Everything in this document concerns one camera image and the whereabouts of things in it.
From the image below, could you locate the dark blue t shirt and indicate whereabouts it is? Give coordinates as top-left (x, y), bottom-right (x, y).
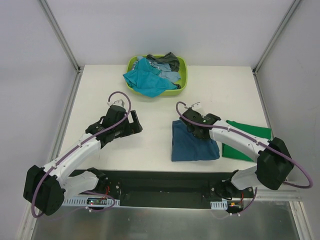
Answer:
top-left (171, 120), bottom-right (220, 162)

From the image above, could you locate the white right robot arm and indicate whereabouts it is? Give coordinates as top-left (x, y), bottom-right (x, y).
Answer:
top-left (180, 107), bottom-right (294, 198)

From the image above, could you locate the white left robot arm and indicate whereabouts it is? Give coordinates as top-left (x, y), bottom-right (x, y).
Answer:
top-left (23, 104), bottom-right (143, 216)

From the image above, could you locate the folded green t shirt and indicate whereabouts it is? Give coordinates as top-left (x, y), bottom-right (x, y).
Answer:
top-left (221, 120), bottom-right (273, 163)

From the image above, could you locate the turquoise t shirt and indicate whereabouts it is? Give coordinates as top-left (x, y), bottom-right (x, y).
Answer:
top-left (123, 57), bottom-right (180, 98)

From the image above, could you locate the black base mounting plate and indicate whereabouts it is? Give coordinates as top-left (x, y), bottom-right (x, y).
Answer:
top-left (89, 167), bottom-right (254, 209)

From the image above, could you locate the light blue t shirt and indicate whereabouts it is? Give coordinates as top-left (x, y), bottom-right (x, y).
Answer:
top-left (131, 56), bottom-right (181, 83)

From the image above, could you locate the lime green plastic basket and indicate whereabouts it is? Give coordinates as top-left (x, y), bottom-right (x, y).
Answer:
top-left (125, 55), bottom-right (188, 97)

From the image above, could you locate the dark grey t shirt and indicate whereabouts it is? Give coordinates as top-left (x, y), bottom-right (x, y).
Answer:
top-left (146, 52), bottom-right (180, 72)

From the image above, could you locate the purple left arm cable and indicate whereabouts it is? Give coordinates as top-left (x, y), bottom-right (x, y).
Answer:
top-left (31, 91), bottom-right (133, 219)

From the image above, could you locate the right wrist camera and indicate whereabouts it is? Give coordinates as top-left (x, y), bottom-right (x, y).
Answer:
top-left (190, 101), bottom-right (202, 111)

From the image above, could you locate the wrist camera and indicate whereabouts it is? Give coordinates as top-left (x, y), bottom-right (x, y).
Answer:
top-left (113, 99), bottom-right (125, 108)
top-left (190, 101), bottom-right (202, 111)

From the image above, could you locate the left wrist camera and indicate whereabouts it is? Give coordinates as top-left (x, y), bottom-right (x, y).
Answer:
top-left (113, 99), bottom-right (125, 108)

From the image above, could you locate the left aluminium frame post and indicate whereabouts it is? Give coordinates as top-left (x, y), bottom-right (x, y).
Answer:
top-left (37, 0), bottom-right (84, 73)

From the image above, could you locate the aluminium frame post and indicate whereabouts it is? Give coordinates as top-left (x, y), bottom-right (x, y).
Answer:
top-left (37, 0), bottom-right (84, 73)
top-left (251, 0), bottom-right (303, 75)

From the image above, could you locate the right slotted cable duct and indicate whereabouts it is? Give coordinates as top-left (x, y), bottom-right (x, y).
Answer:
top-left (210, 200), bottom-right (228, 211)

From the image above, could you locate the slotted cable duct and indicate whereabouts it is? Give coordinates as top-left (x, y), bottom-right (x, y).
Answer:
top-left (210, 200), bottom-right (228, 211)
top-left (62, 196), bottom-right (120, 208)

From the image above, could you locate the left slotted cable duct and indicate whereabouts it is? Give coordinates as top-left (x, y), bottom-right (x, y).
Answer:
top-left (62, 196), bottom-right (120, 208)

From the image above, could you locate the right aluminium frame post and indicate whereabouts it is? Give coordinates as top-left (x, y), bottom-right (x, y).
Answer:
top-left (251, 0), bottom-right (303, 75)

